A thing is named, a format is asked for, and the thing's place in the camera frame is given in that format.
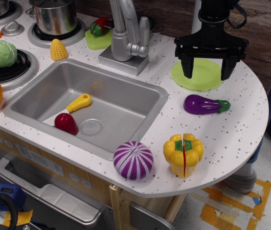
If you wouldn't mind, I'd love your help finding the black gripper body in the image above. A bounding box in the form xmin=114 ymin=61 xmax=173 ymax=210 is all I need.
xmin=174 ymin=22 xmax=249 ymax=60

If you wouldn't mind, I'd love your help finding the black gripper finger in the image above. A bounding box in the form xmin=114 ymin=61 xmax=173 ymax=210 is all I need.
xmin=180 ymin=56 xmax=194 ymax=79
xmin=221 ymin=56 xmax=239 ymax=81

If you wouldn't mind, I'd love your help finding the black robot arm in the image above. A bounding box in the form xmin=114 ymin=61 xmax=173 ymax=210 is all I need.
xmin=174 ymin=0 xmax=249 ymax=81

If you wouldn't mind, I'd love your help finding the light green plate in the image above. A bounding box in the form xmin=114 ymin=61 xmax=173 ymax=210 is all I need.
xmin=171 ymin=58 xmax=222 ymax=91

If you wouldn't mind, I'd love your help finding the purple toy eggplant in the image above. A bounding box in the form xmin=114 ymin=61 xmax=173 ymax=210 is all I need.
xmin=183 ymin=94 xmax=231 ymax=115

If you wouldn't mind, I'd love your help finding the silver toy faucet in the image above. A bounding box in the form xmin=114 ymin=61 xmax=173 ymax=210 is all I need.
xmin=98 ymin=0 xmax=151 ymax=75

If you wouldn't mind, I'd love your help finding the grey toy sink basin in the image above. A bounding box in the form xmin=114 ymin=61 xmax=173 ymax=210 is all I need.
xmin=2 ymin=58 xmax=168 ymax=160

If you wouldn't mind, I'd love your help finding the light green cutting board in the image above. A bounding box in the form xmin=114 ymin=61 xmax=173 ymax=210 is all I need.
xmin=85 ymin=29 xmax=112 ymax=50

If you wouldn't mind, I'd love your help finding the yellow toy bell pepper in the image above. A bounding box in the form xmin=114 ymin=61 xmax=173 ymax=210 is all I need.
xmin=163 ymin=133 xmax=204 ymax=178

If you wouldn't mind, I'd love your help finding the red green toy pepper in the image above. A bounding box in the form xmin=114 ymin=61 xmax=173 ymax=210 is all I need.
xmin=90 ymin=17 xmax=112 ymax=36

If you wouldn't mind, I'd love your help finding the purple striped toy onion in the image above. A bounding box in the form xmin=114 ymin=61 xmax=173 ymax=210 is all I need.
xmin=113 ymin=141 xmax=154 ymax=180

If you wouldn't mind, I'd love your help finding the grey white shoe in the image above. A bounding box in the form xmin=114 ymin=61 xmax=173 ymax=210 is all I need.
xmin=224 ymin=163 xmax=257 ymax=194

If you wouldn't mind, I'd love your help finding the yellow toy corn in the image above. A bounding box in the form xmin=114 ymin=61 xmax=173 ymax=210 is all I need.
xmin=50 ymin=39 xmax=68 ymax=61

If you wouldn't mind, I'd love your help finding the red toy fruit half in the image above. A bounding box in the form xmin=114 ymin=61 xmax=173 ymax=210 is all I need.
xmin=54 ymin=113 xmax=79 ymax=136

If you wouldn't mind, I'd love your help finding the silver metal pot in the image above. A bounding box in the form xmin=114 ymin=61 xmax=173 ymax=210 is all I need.
xmin=29 ymin=0 xmax=77 ymax=35

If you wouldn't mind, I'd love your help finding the black rear stove burner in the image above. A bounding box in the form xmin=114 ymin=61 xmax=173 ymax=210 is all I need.
xmin=27 ymin=19 xmax=86 ymax=48

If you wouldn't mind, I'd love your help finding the black stove burner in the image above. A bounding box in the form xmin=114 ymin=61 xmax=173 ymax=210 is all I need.
xmin=27 ymin=19 xmax=86 ymax=48
xmin=0 ymin=49 xmax=39 ymax=92

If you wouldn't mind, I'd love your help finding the black front stove burner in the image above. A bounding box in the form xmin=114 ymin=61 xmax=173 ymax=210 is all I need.
xmin=0 ymin=49 xmax=39 ymax=92

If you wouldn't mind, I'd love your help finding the grey stove knob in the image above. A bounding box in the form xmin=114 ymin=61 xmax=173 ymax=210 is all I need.
xmin=1 ymin=21 xmax=24 ymax=37

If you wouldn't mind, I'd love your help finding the blue clamp tool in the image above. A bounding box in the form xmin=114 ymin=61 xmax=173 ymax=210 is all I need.
xmin=0 ymin=182 xmax=26 ymax=211

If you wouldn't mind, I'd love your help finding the white post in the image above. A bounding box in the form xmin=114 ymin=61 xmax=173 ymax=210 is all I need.
xmin=191 ymin=0 xmax=201 ymax=34

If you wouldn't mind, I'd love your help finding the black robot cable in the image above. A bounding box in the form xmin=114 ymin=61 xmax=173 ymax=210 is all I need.
xmin=226 ymin=0 xmax=248 ymax=29

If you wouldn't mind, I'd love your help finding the yellow handled toy knife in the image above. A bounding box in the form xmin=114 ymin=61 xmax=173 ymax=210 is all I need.
xmin=43 ymin=93 xmax=92 ymax=127

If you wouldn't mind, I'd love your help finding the grey oven door handle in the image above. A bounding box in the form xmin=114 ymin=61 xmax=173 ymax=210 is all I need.
xmin=0 ymin=158 xmax=107 ymax=230

